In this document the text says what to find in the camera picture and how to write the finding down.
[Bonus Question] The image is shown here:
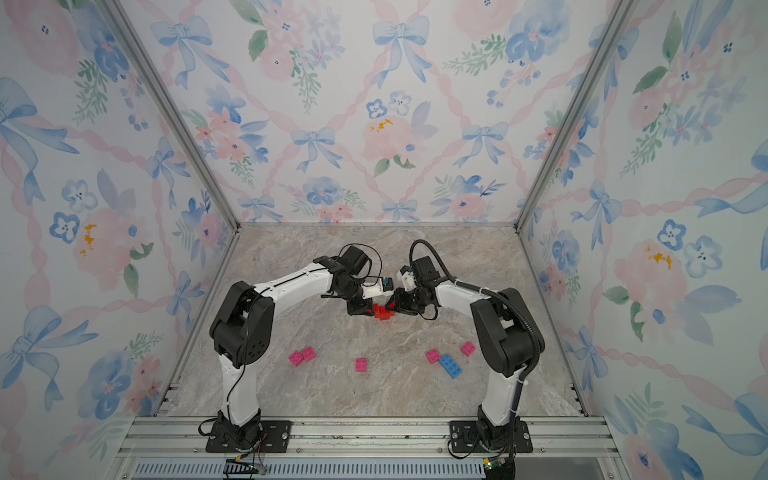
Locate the aluminium front rail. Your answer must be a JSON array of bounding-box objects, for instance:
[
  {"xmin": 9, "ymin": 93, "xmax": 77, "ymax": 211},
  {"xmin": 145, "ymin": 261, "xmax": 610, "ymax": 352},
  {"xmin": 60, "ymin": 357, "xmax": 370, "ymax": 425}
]
[{"xmin": 106, "ymin": 417, "xmax": 629, "ymax": 479}]

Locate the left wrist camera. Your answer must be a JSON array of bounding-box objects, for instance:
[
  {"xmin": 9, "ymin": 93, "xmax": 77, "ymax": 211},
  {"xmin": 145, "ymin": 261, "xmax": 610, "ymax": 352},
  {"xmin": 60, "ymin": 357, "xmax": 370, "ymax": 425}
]
[{"xmin": 362, "ymin": 277, "xmax": 394, "ymax": 299}]

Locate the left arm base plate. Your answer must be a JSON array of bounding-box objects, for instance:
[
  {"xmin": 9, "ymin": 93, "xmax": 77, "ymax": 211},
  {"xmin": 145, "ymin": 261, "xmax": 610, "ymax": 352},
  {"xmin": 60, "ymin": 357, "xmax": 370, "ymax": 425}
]
[{"xmin": 201, "ymin": 418, "xmax": 293, "ymax": 454}]

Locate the left corner aluminium post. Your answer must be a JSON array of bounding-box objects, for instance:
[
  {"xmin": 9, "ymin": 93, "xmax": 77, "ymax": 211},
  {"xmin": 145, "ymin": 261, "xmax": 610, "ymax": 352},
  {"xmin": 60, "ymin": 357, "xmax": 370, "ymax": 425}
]
[{"xmin": 96, "ymin": 0, "xmax": 241, "ymax": 233}]

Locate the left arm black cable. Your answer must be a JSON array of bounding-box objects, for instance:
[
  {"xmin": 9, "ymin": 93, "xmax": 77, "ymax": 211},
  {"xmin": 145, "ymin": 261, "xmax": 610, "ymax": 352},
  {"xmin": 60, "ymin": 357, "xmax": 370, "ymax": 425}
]
[{"xmin": 337, "ymin": 242, "xmax": 385, "ymax": 287}]

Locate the corner aluminium post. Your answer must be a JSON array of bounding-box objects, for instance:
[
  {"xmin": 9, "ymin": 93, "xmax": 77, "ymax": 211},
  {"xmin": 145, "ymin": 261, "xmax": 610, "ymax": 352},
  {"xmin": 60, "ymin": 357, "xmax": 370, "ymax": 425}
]
[
  {"xmin": 96, "ymin": 0, "xmax": 241, "ymax": 233},
  {"xmin": 515, "ymin": 0, "xmax": 636, "ymax": 236}
]

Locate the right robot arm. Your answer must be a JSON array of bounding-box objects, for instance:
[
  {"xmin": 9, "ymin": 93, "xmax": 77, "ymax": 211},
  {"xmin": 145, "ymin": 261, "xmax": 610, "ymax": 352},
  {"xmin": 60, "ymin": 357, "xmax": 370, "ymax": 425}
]
[{"xmin": 386, "ymin": 257, "xmax": 545, "ymax": 451}]

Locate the right corner aluminium post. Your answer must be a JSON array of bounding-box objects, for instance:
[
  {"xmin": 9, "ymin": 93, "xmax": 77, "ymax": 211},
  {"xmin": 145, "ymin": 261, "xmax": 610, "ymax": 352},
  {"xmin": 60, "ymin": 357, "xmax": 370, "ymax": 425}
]
[{"xmin": 515, "ymin": 0, "xmax": 636, "ymax": 236}]

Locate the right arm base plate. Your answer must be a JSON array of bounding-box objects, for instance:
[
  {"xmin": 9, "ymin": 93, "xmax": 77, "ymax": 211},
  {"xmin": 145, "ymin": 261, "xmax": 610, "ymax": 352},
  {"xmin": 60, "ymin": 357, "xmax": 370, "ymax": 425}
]
[{"xmin": 448, "ymin": 417, "xmax": 534, "ymax": 455}]

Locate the blue 2x4 lego brick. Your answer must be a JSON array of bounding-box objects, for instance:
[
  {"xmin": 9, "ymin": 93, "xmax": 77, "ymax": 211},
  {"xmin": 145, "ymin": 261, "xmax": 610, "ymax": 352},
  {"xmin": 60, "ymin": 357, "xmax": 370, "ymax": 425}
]
[{"xmin": 439, "ymin": 354, "xmax": 462, "ymax": 379}]

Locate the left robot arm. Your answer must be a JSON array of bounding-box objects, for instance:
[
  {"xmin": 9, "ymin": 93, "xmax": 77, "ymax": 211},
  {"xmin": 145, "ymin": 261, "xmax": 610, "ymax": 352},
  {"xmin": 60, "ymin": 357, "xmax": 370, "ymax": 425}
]
[{"xmin": 206, "ymin": 246, "xmax": 374, "ymax": 453}]

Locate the red 2x4 lego brick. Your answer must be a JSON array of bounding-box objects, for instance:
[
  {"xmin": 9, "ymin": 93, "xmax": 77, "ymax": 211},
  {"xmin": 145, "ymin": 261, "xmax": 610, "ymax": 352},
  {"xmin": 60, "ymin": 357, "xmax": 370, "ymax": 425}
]
[{"xmin": 373, "ymin": 304, "xmax": 396, "ymax": 321}]

